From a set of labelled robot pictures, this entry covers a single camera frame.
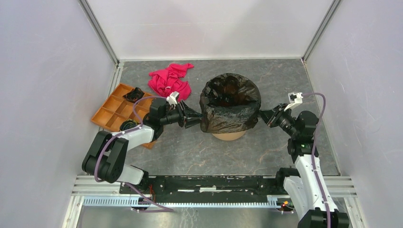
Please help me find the orange compartment tray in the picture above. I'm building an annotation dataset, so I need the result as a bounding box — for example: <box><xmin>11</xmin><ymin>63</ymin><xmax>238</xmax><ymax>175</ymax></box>
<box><xmin>91</xmin><ymin>83</ymin><xmax>153</xmax><ymax>132</ymax></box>

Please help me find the aluminium corner post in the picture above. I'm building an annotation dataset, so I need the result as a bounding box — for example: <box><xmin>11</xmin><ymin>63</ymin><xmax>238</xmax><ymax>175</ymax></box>
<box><xmin>78</xmin><ymin>0</ymin><xmax>120</xmax><ymax>66</ymax></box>
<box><xmin>301</xmin><ymin>0</ymin><xmax>342</xmax><ymax>64</ymax></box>

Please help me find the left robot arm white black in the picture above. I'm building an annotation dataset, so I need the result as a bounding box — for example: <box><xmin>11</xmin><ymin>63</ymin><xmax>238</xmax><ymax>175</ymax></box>
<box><xmin>81</xmin><ymin>96</ymin><xmax>202</xmax><ymax>194</ymax></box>

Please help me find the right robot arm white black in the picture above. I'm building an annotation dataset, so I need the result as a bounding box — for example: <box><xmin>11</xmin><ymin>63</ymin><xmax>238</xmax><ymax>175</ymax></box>
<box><xmin>259</xmin><ymin>104</ymin><xmax>350</xmax><ymax>228</ymax></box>

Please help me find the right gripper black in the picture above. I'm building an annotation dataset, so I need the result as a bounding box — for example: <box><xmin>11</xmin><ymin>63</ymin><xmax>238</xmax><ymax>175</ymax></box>
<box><xmin>256</xmin><ymin>103</ymin><xmax>298</xmax><ymax>138</ymax></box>

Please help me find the crumpled red cloth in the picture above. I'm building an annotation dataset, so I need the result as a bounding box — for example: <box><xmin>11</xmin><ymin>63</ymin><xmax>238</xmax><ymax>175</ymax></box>
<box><xmin>148</xmin><ymin>63</ymin><xmax>194</xmax><ymax>101</ymax></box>

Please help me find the white slotted cable duct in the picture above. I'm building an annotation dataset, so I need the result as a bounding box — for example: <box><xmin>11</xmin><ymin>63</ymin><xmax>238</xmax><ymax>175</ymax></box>
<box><xmin>83</xmin><ymin>196</ymin><xmax>280</xmax><ymax>209</ymax></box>

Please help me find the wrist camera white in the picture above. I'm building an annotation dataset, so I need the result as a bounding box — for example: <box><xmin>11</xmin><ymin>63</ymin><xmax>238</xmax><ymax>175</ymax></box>
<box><xmin>284</xmin><ymin>92</ymin><xmax>304</xmax><ymax>111</ymax></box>
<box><xmin>166</xmin><ymin>91</ymin><xmax>179</xmax><ymax>106</ymax></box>

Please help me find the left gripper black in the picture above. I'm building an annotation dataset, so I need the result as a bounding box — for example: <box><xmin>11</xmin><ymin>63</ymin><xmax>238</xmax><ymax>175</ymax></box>
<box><xmin>160</xmin><ymin>100</ymin><xmax>204</xmax><ymax>129</ymax></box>

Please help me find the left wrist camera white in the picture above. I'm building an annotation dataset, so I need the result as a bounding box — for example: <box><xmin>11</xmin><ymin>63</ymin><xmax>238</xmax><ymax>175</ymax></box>
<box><xmin>166</xmin><ymin>91</ymin><xmax>179</xmax><ymax>106</ymax></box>

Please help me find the right aluminium corner post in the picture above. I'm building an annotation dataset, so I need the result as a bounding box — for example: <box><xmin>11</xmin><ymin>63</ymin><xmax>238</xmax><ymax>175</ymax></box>
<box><xmin>301</xmin><ymin>0</ymin><xmax>342</xmax><ymax>64</ymax></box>

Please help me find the black plastic trash bag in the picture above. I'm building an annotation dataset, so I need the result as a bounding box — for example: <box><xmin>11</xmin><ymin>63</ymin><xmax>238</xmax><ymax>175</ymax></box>
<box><xmin>199</xmin><ymin>73</ymin><xmax>261</xmax><ymax>134</ymax></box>

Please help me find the black bag roll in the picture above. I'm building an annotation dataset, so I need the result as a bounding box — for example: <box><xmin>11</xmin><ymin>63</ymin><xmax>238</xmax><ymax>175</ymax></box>
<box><xmin>119</xmin><ymin>119</ymin><xmax>138</xmax><ymax>131</ymax></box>
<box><xmin>123</xmin><ymin>87</ymin><xmax>145</xmax><ymax>104</ymax></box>

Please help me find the orange trash bin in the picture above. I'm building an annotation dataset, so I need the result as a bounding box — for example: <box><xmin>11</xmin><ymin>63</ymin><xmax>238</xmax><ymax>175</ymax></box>
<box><xmin>212</xmin><ymin>131</ymin><xmax>246</xmax><ymax>141</ymax></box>

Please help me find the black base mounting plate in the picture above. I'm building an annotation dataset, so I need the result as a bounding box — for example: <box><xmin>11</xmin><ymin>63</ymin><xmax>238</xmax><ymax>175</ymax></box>
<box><xmin>136</xmin><ymin>175</ymin><xmax>287</xmax><ymax>203</ymax></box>

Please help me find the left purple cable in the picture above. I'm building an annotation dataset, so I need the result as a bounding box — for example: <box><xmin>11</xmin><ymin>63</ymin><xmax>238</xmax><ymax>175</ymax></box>
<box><xmin>94</xmin><ymin>95</ymin><xmax>171</xmax><ymax>183</ymax></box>

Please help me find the black bag roll back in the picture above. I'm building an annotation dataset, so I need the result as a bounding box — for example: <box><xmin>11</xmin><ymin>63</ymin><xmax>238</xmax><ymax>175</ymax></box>
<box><xmin>123</xmin><ymin>87</ymin><xmax>145</xmax><ymax>104</ymax></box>

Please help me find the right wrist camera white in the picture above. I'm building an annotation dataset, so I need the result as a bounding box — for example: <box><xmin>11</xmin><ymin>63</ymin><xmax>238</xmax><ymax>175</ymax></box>
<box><xmin>284</xmin><ymin>92</ymin><xmax>304</xmax><ymax>111</ymax></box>

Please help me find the aluminium frame rail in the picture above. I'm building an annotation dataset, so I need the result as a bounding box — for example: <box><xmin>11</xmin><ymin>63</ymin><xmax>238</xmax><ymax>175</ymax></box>
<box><xmin>71</xmin><ymin>175</ymin><xmax>121</xmax><ymax>196</ymax></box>

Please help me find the black bag roll front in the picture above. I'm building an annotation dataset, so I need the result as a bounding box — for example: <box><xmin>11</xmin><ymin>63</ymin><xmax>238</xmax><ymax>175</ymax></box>
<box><xmin>119</xmin><ymin>119</ymin><xmax>138</xmax><ymax>131</ymax></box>

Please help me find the left aluminium corner post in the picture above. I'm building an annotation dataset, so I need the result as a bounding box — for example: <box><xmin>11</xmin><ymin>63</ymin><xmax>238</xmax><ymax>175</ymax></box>
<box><xmin>78</xmin><ymin>0</ymin><xmax>120</xmax><ymax>66</ymax></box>

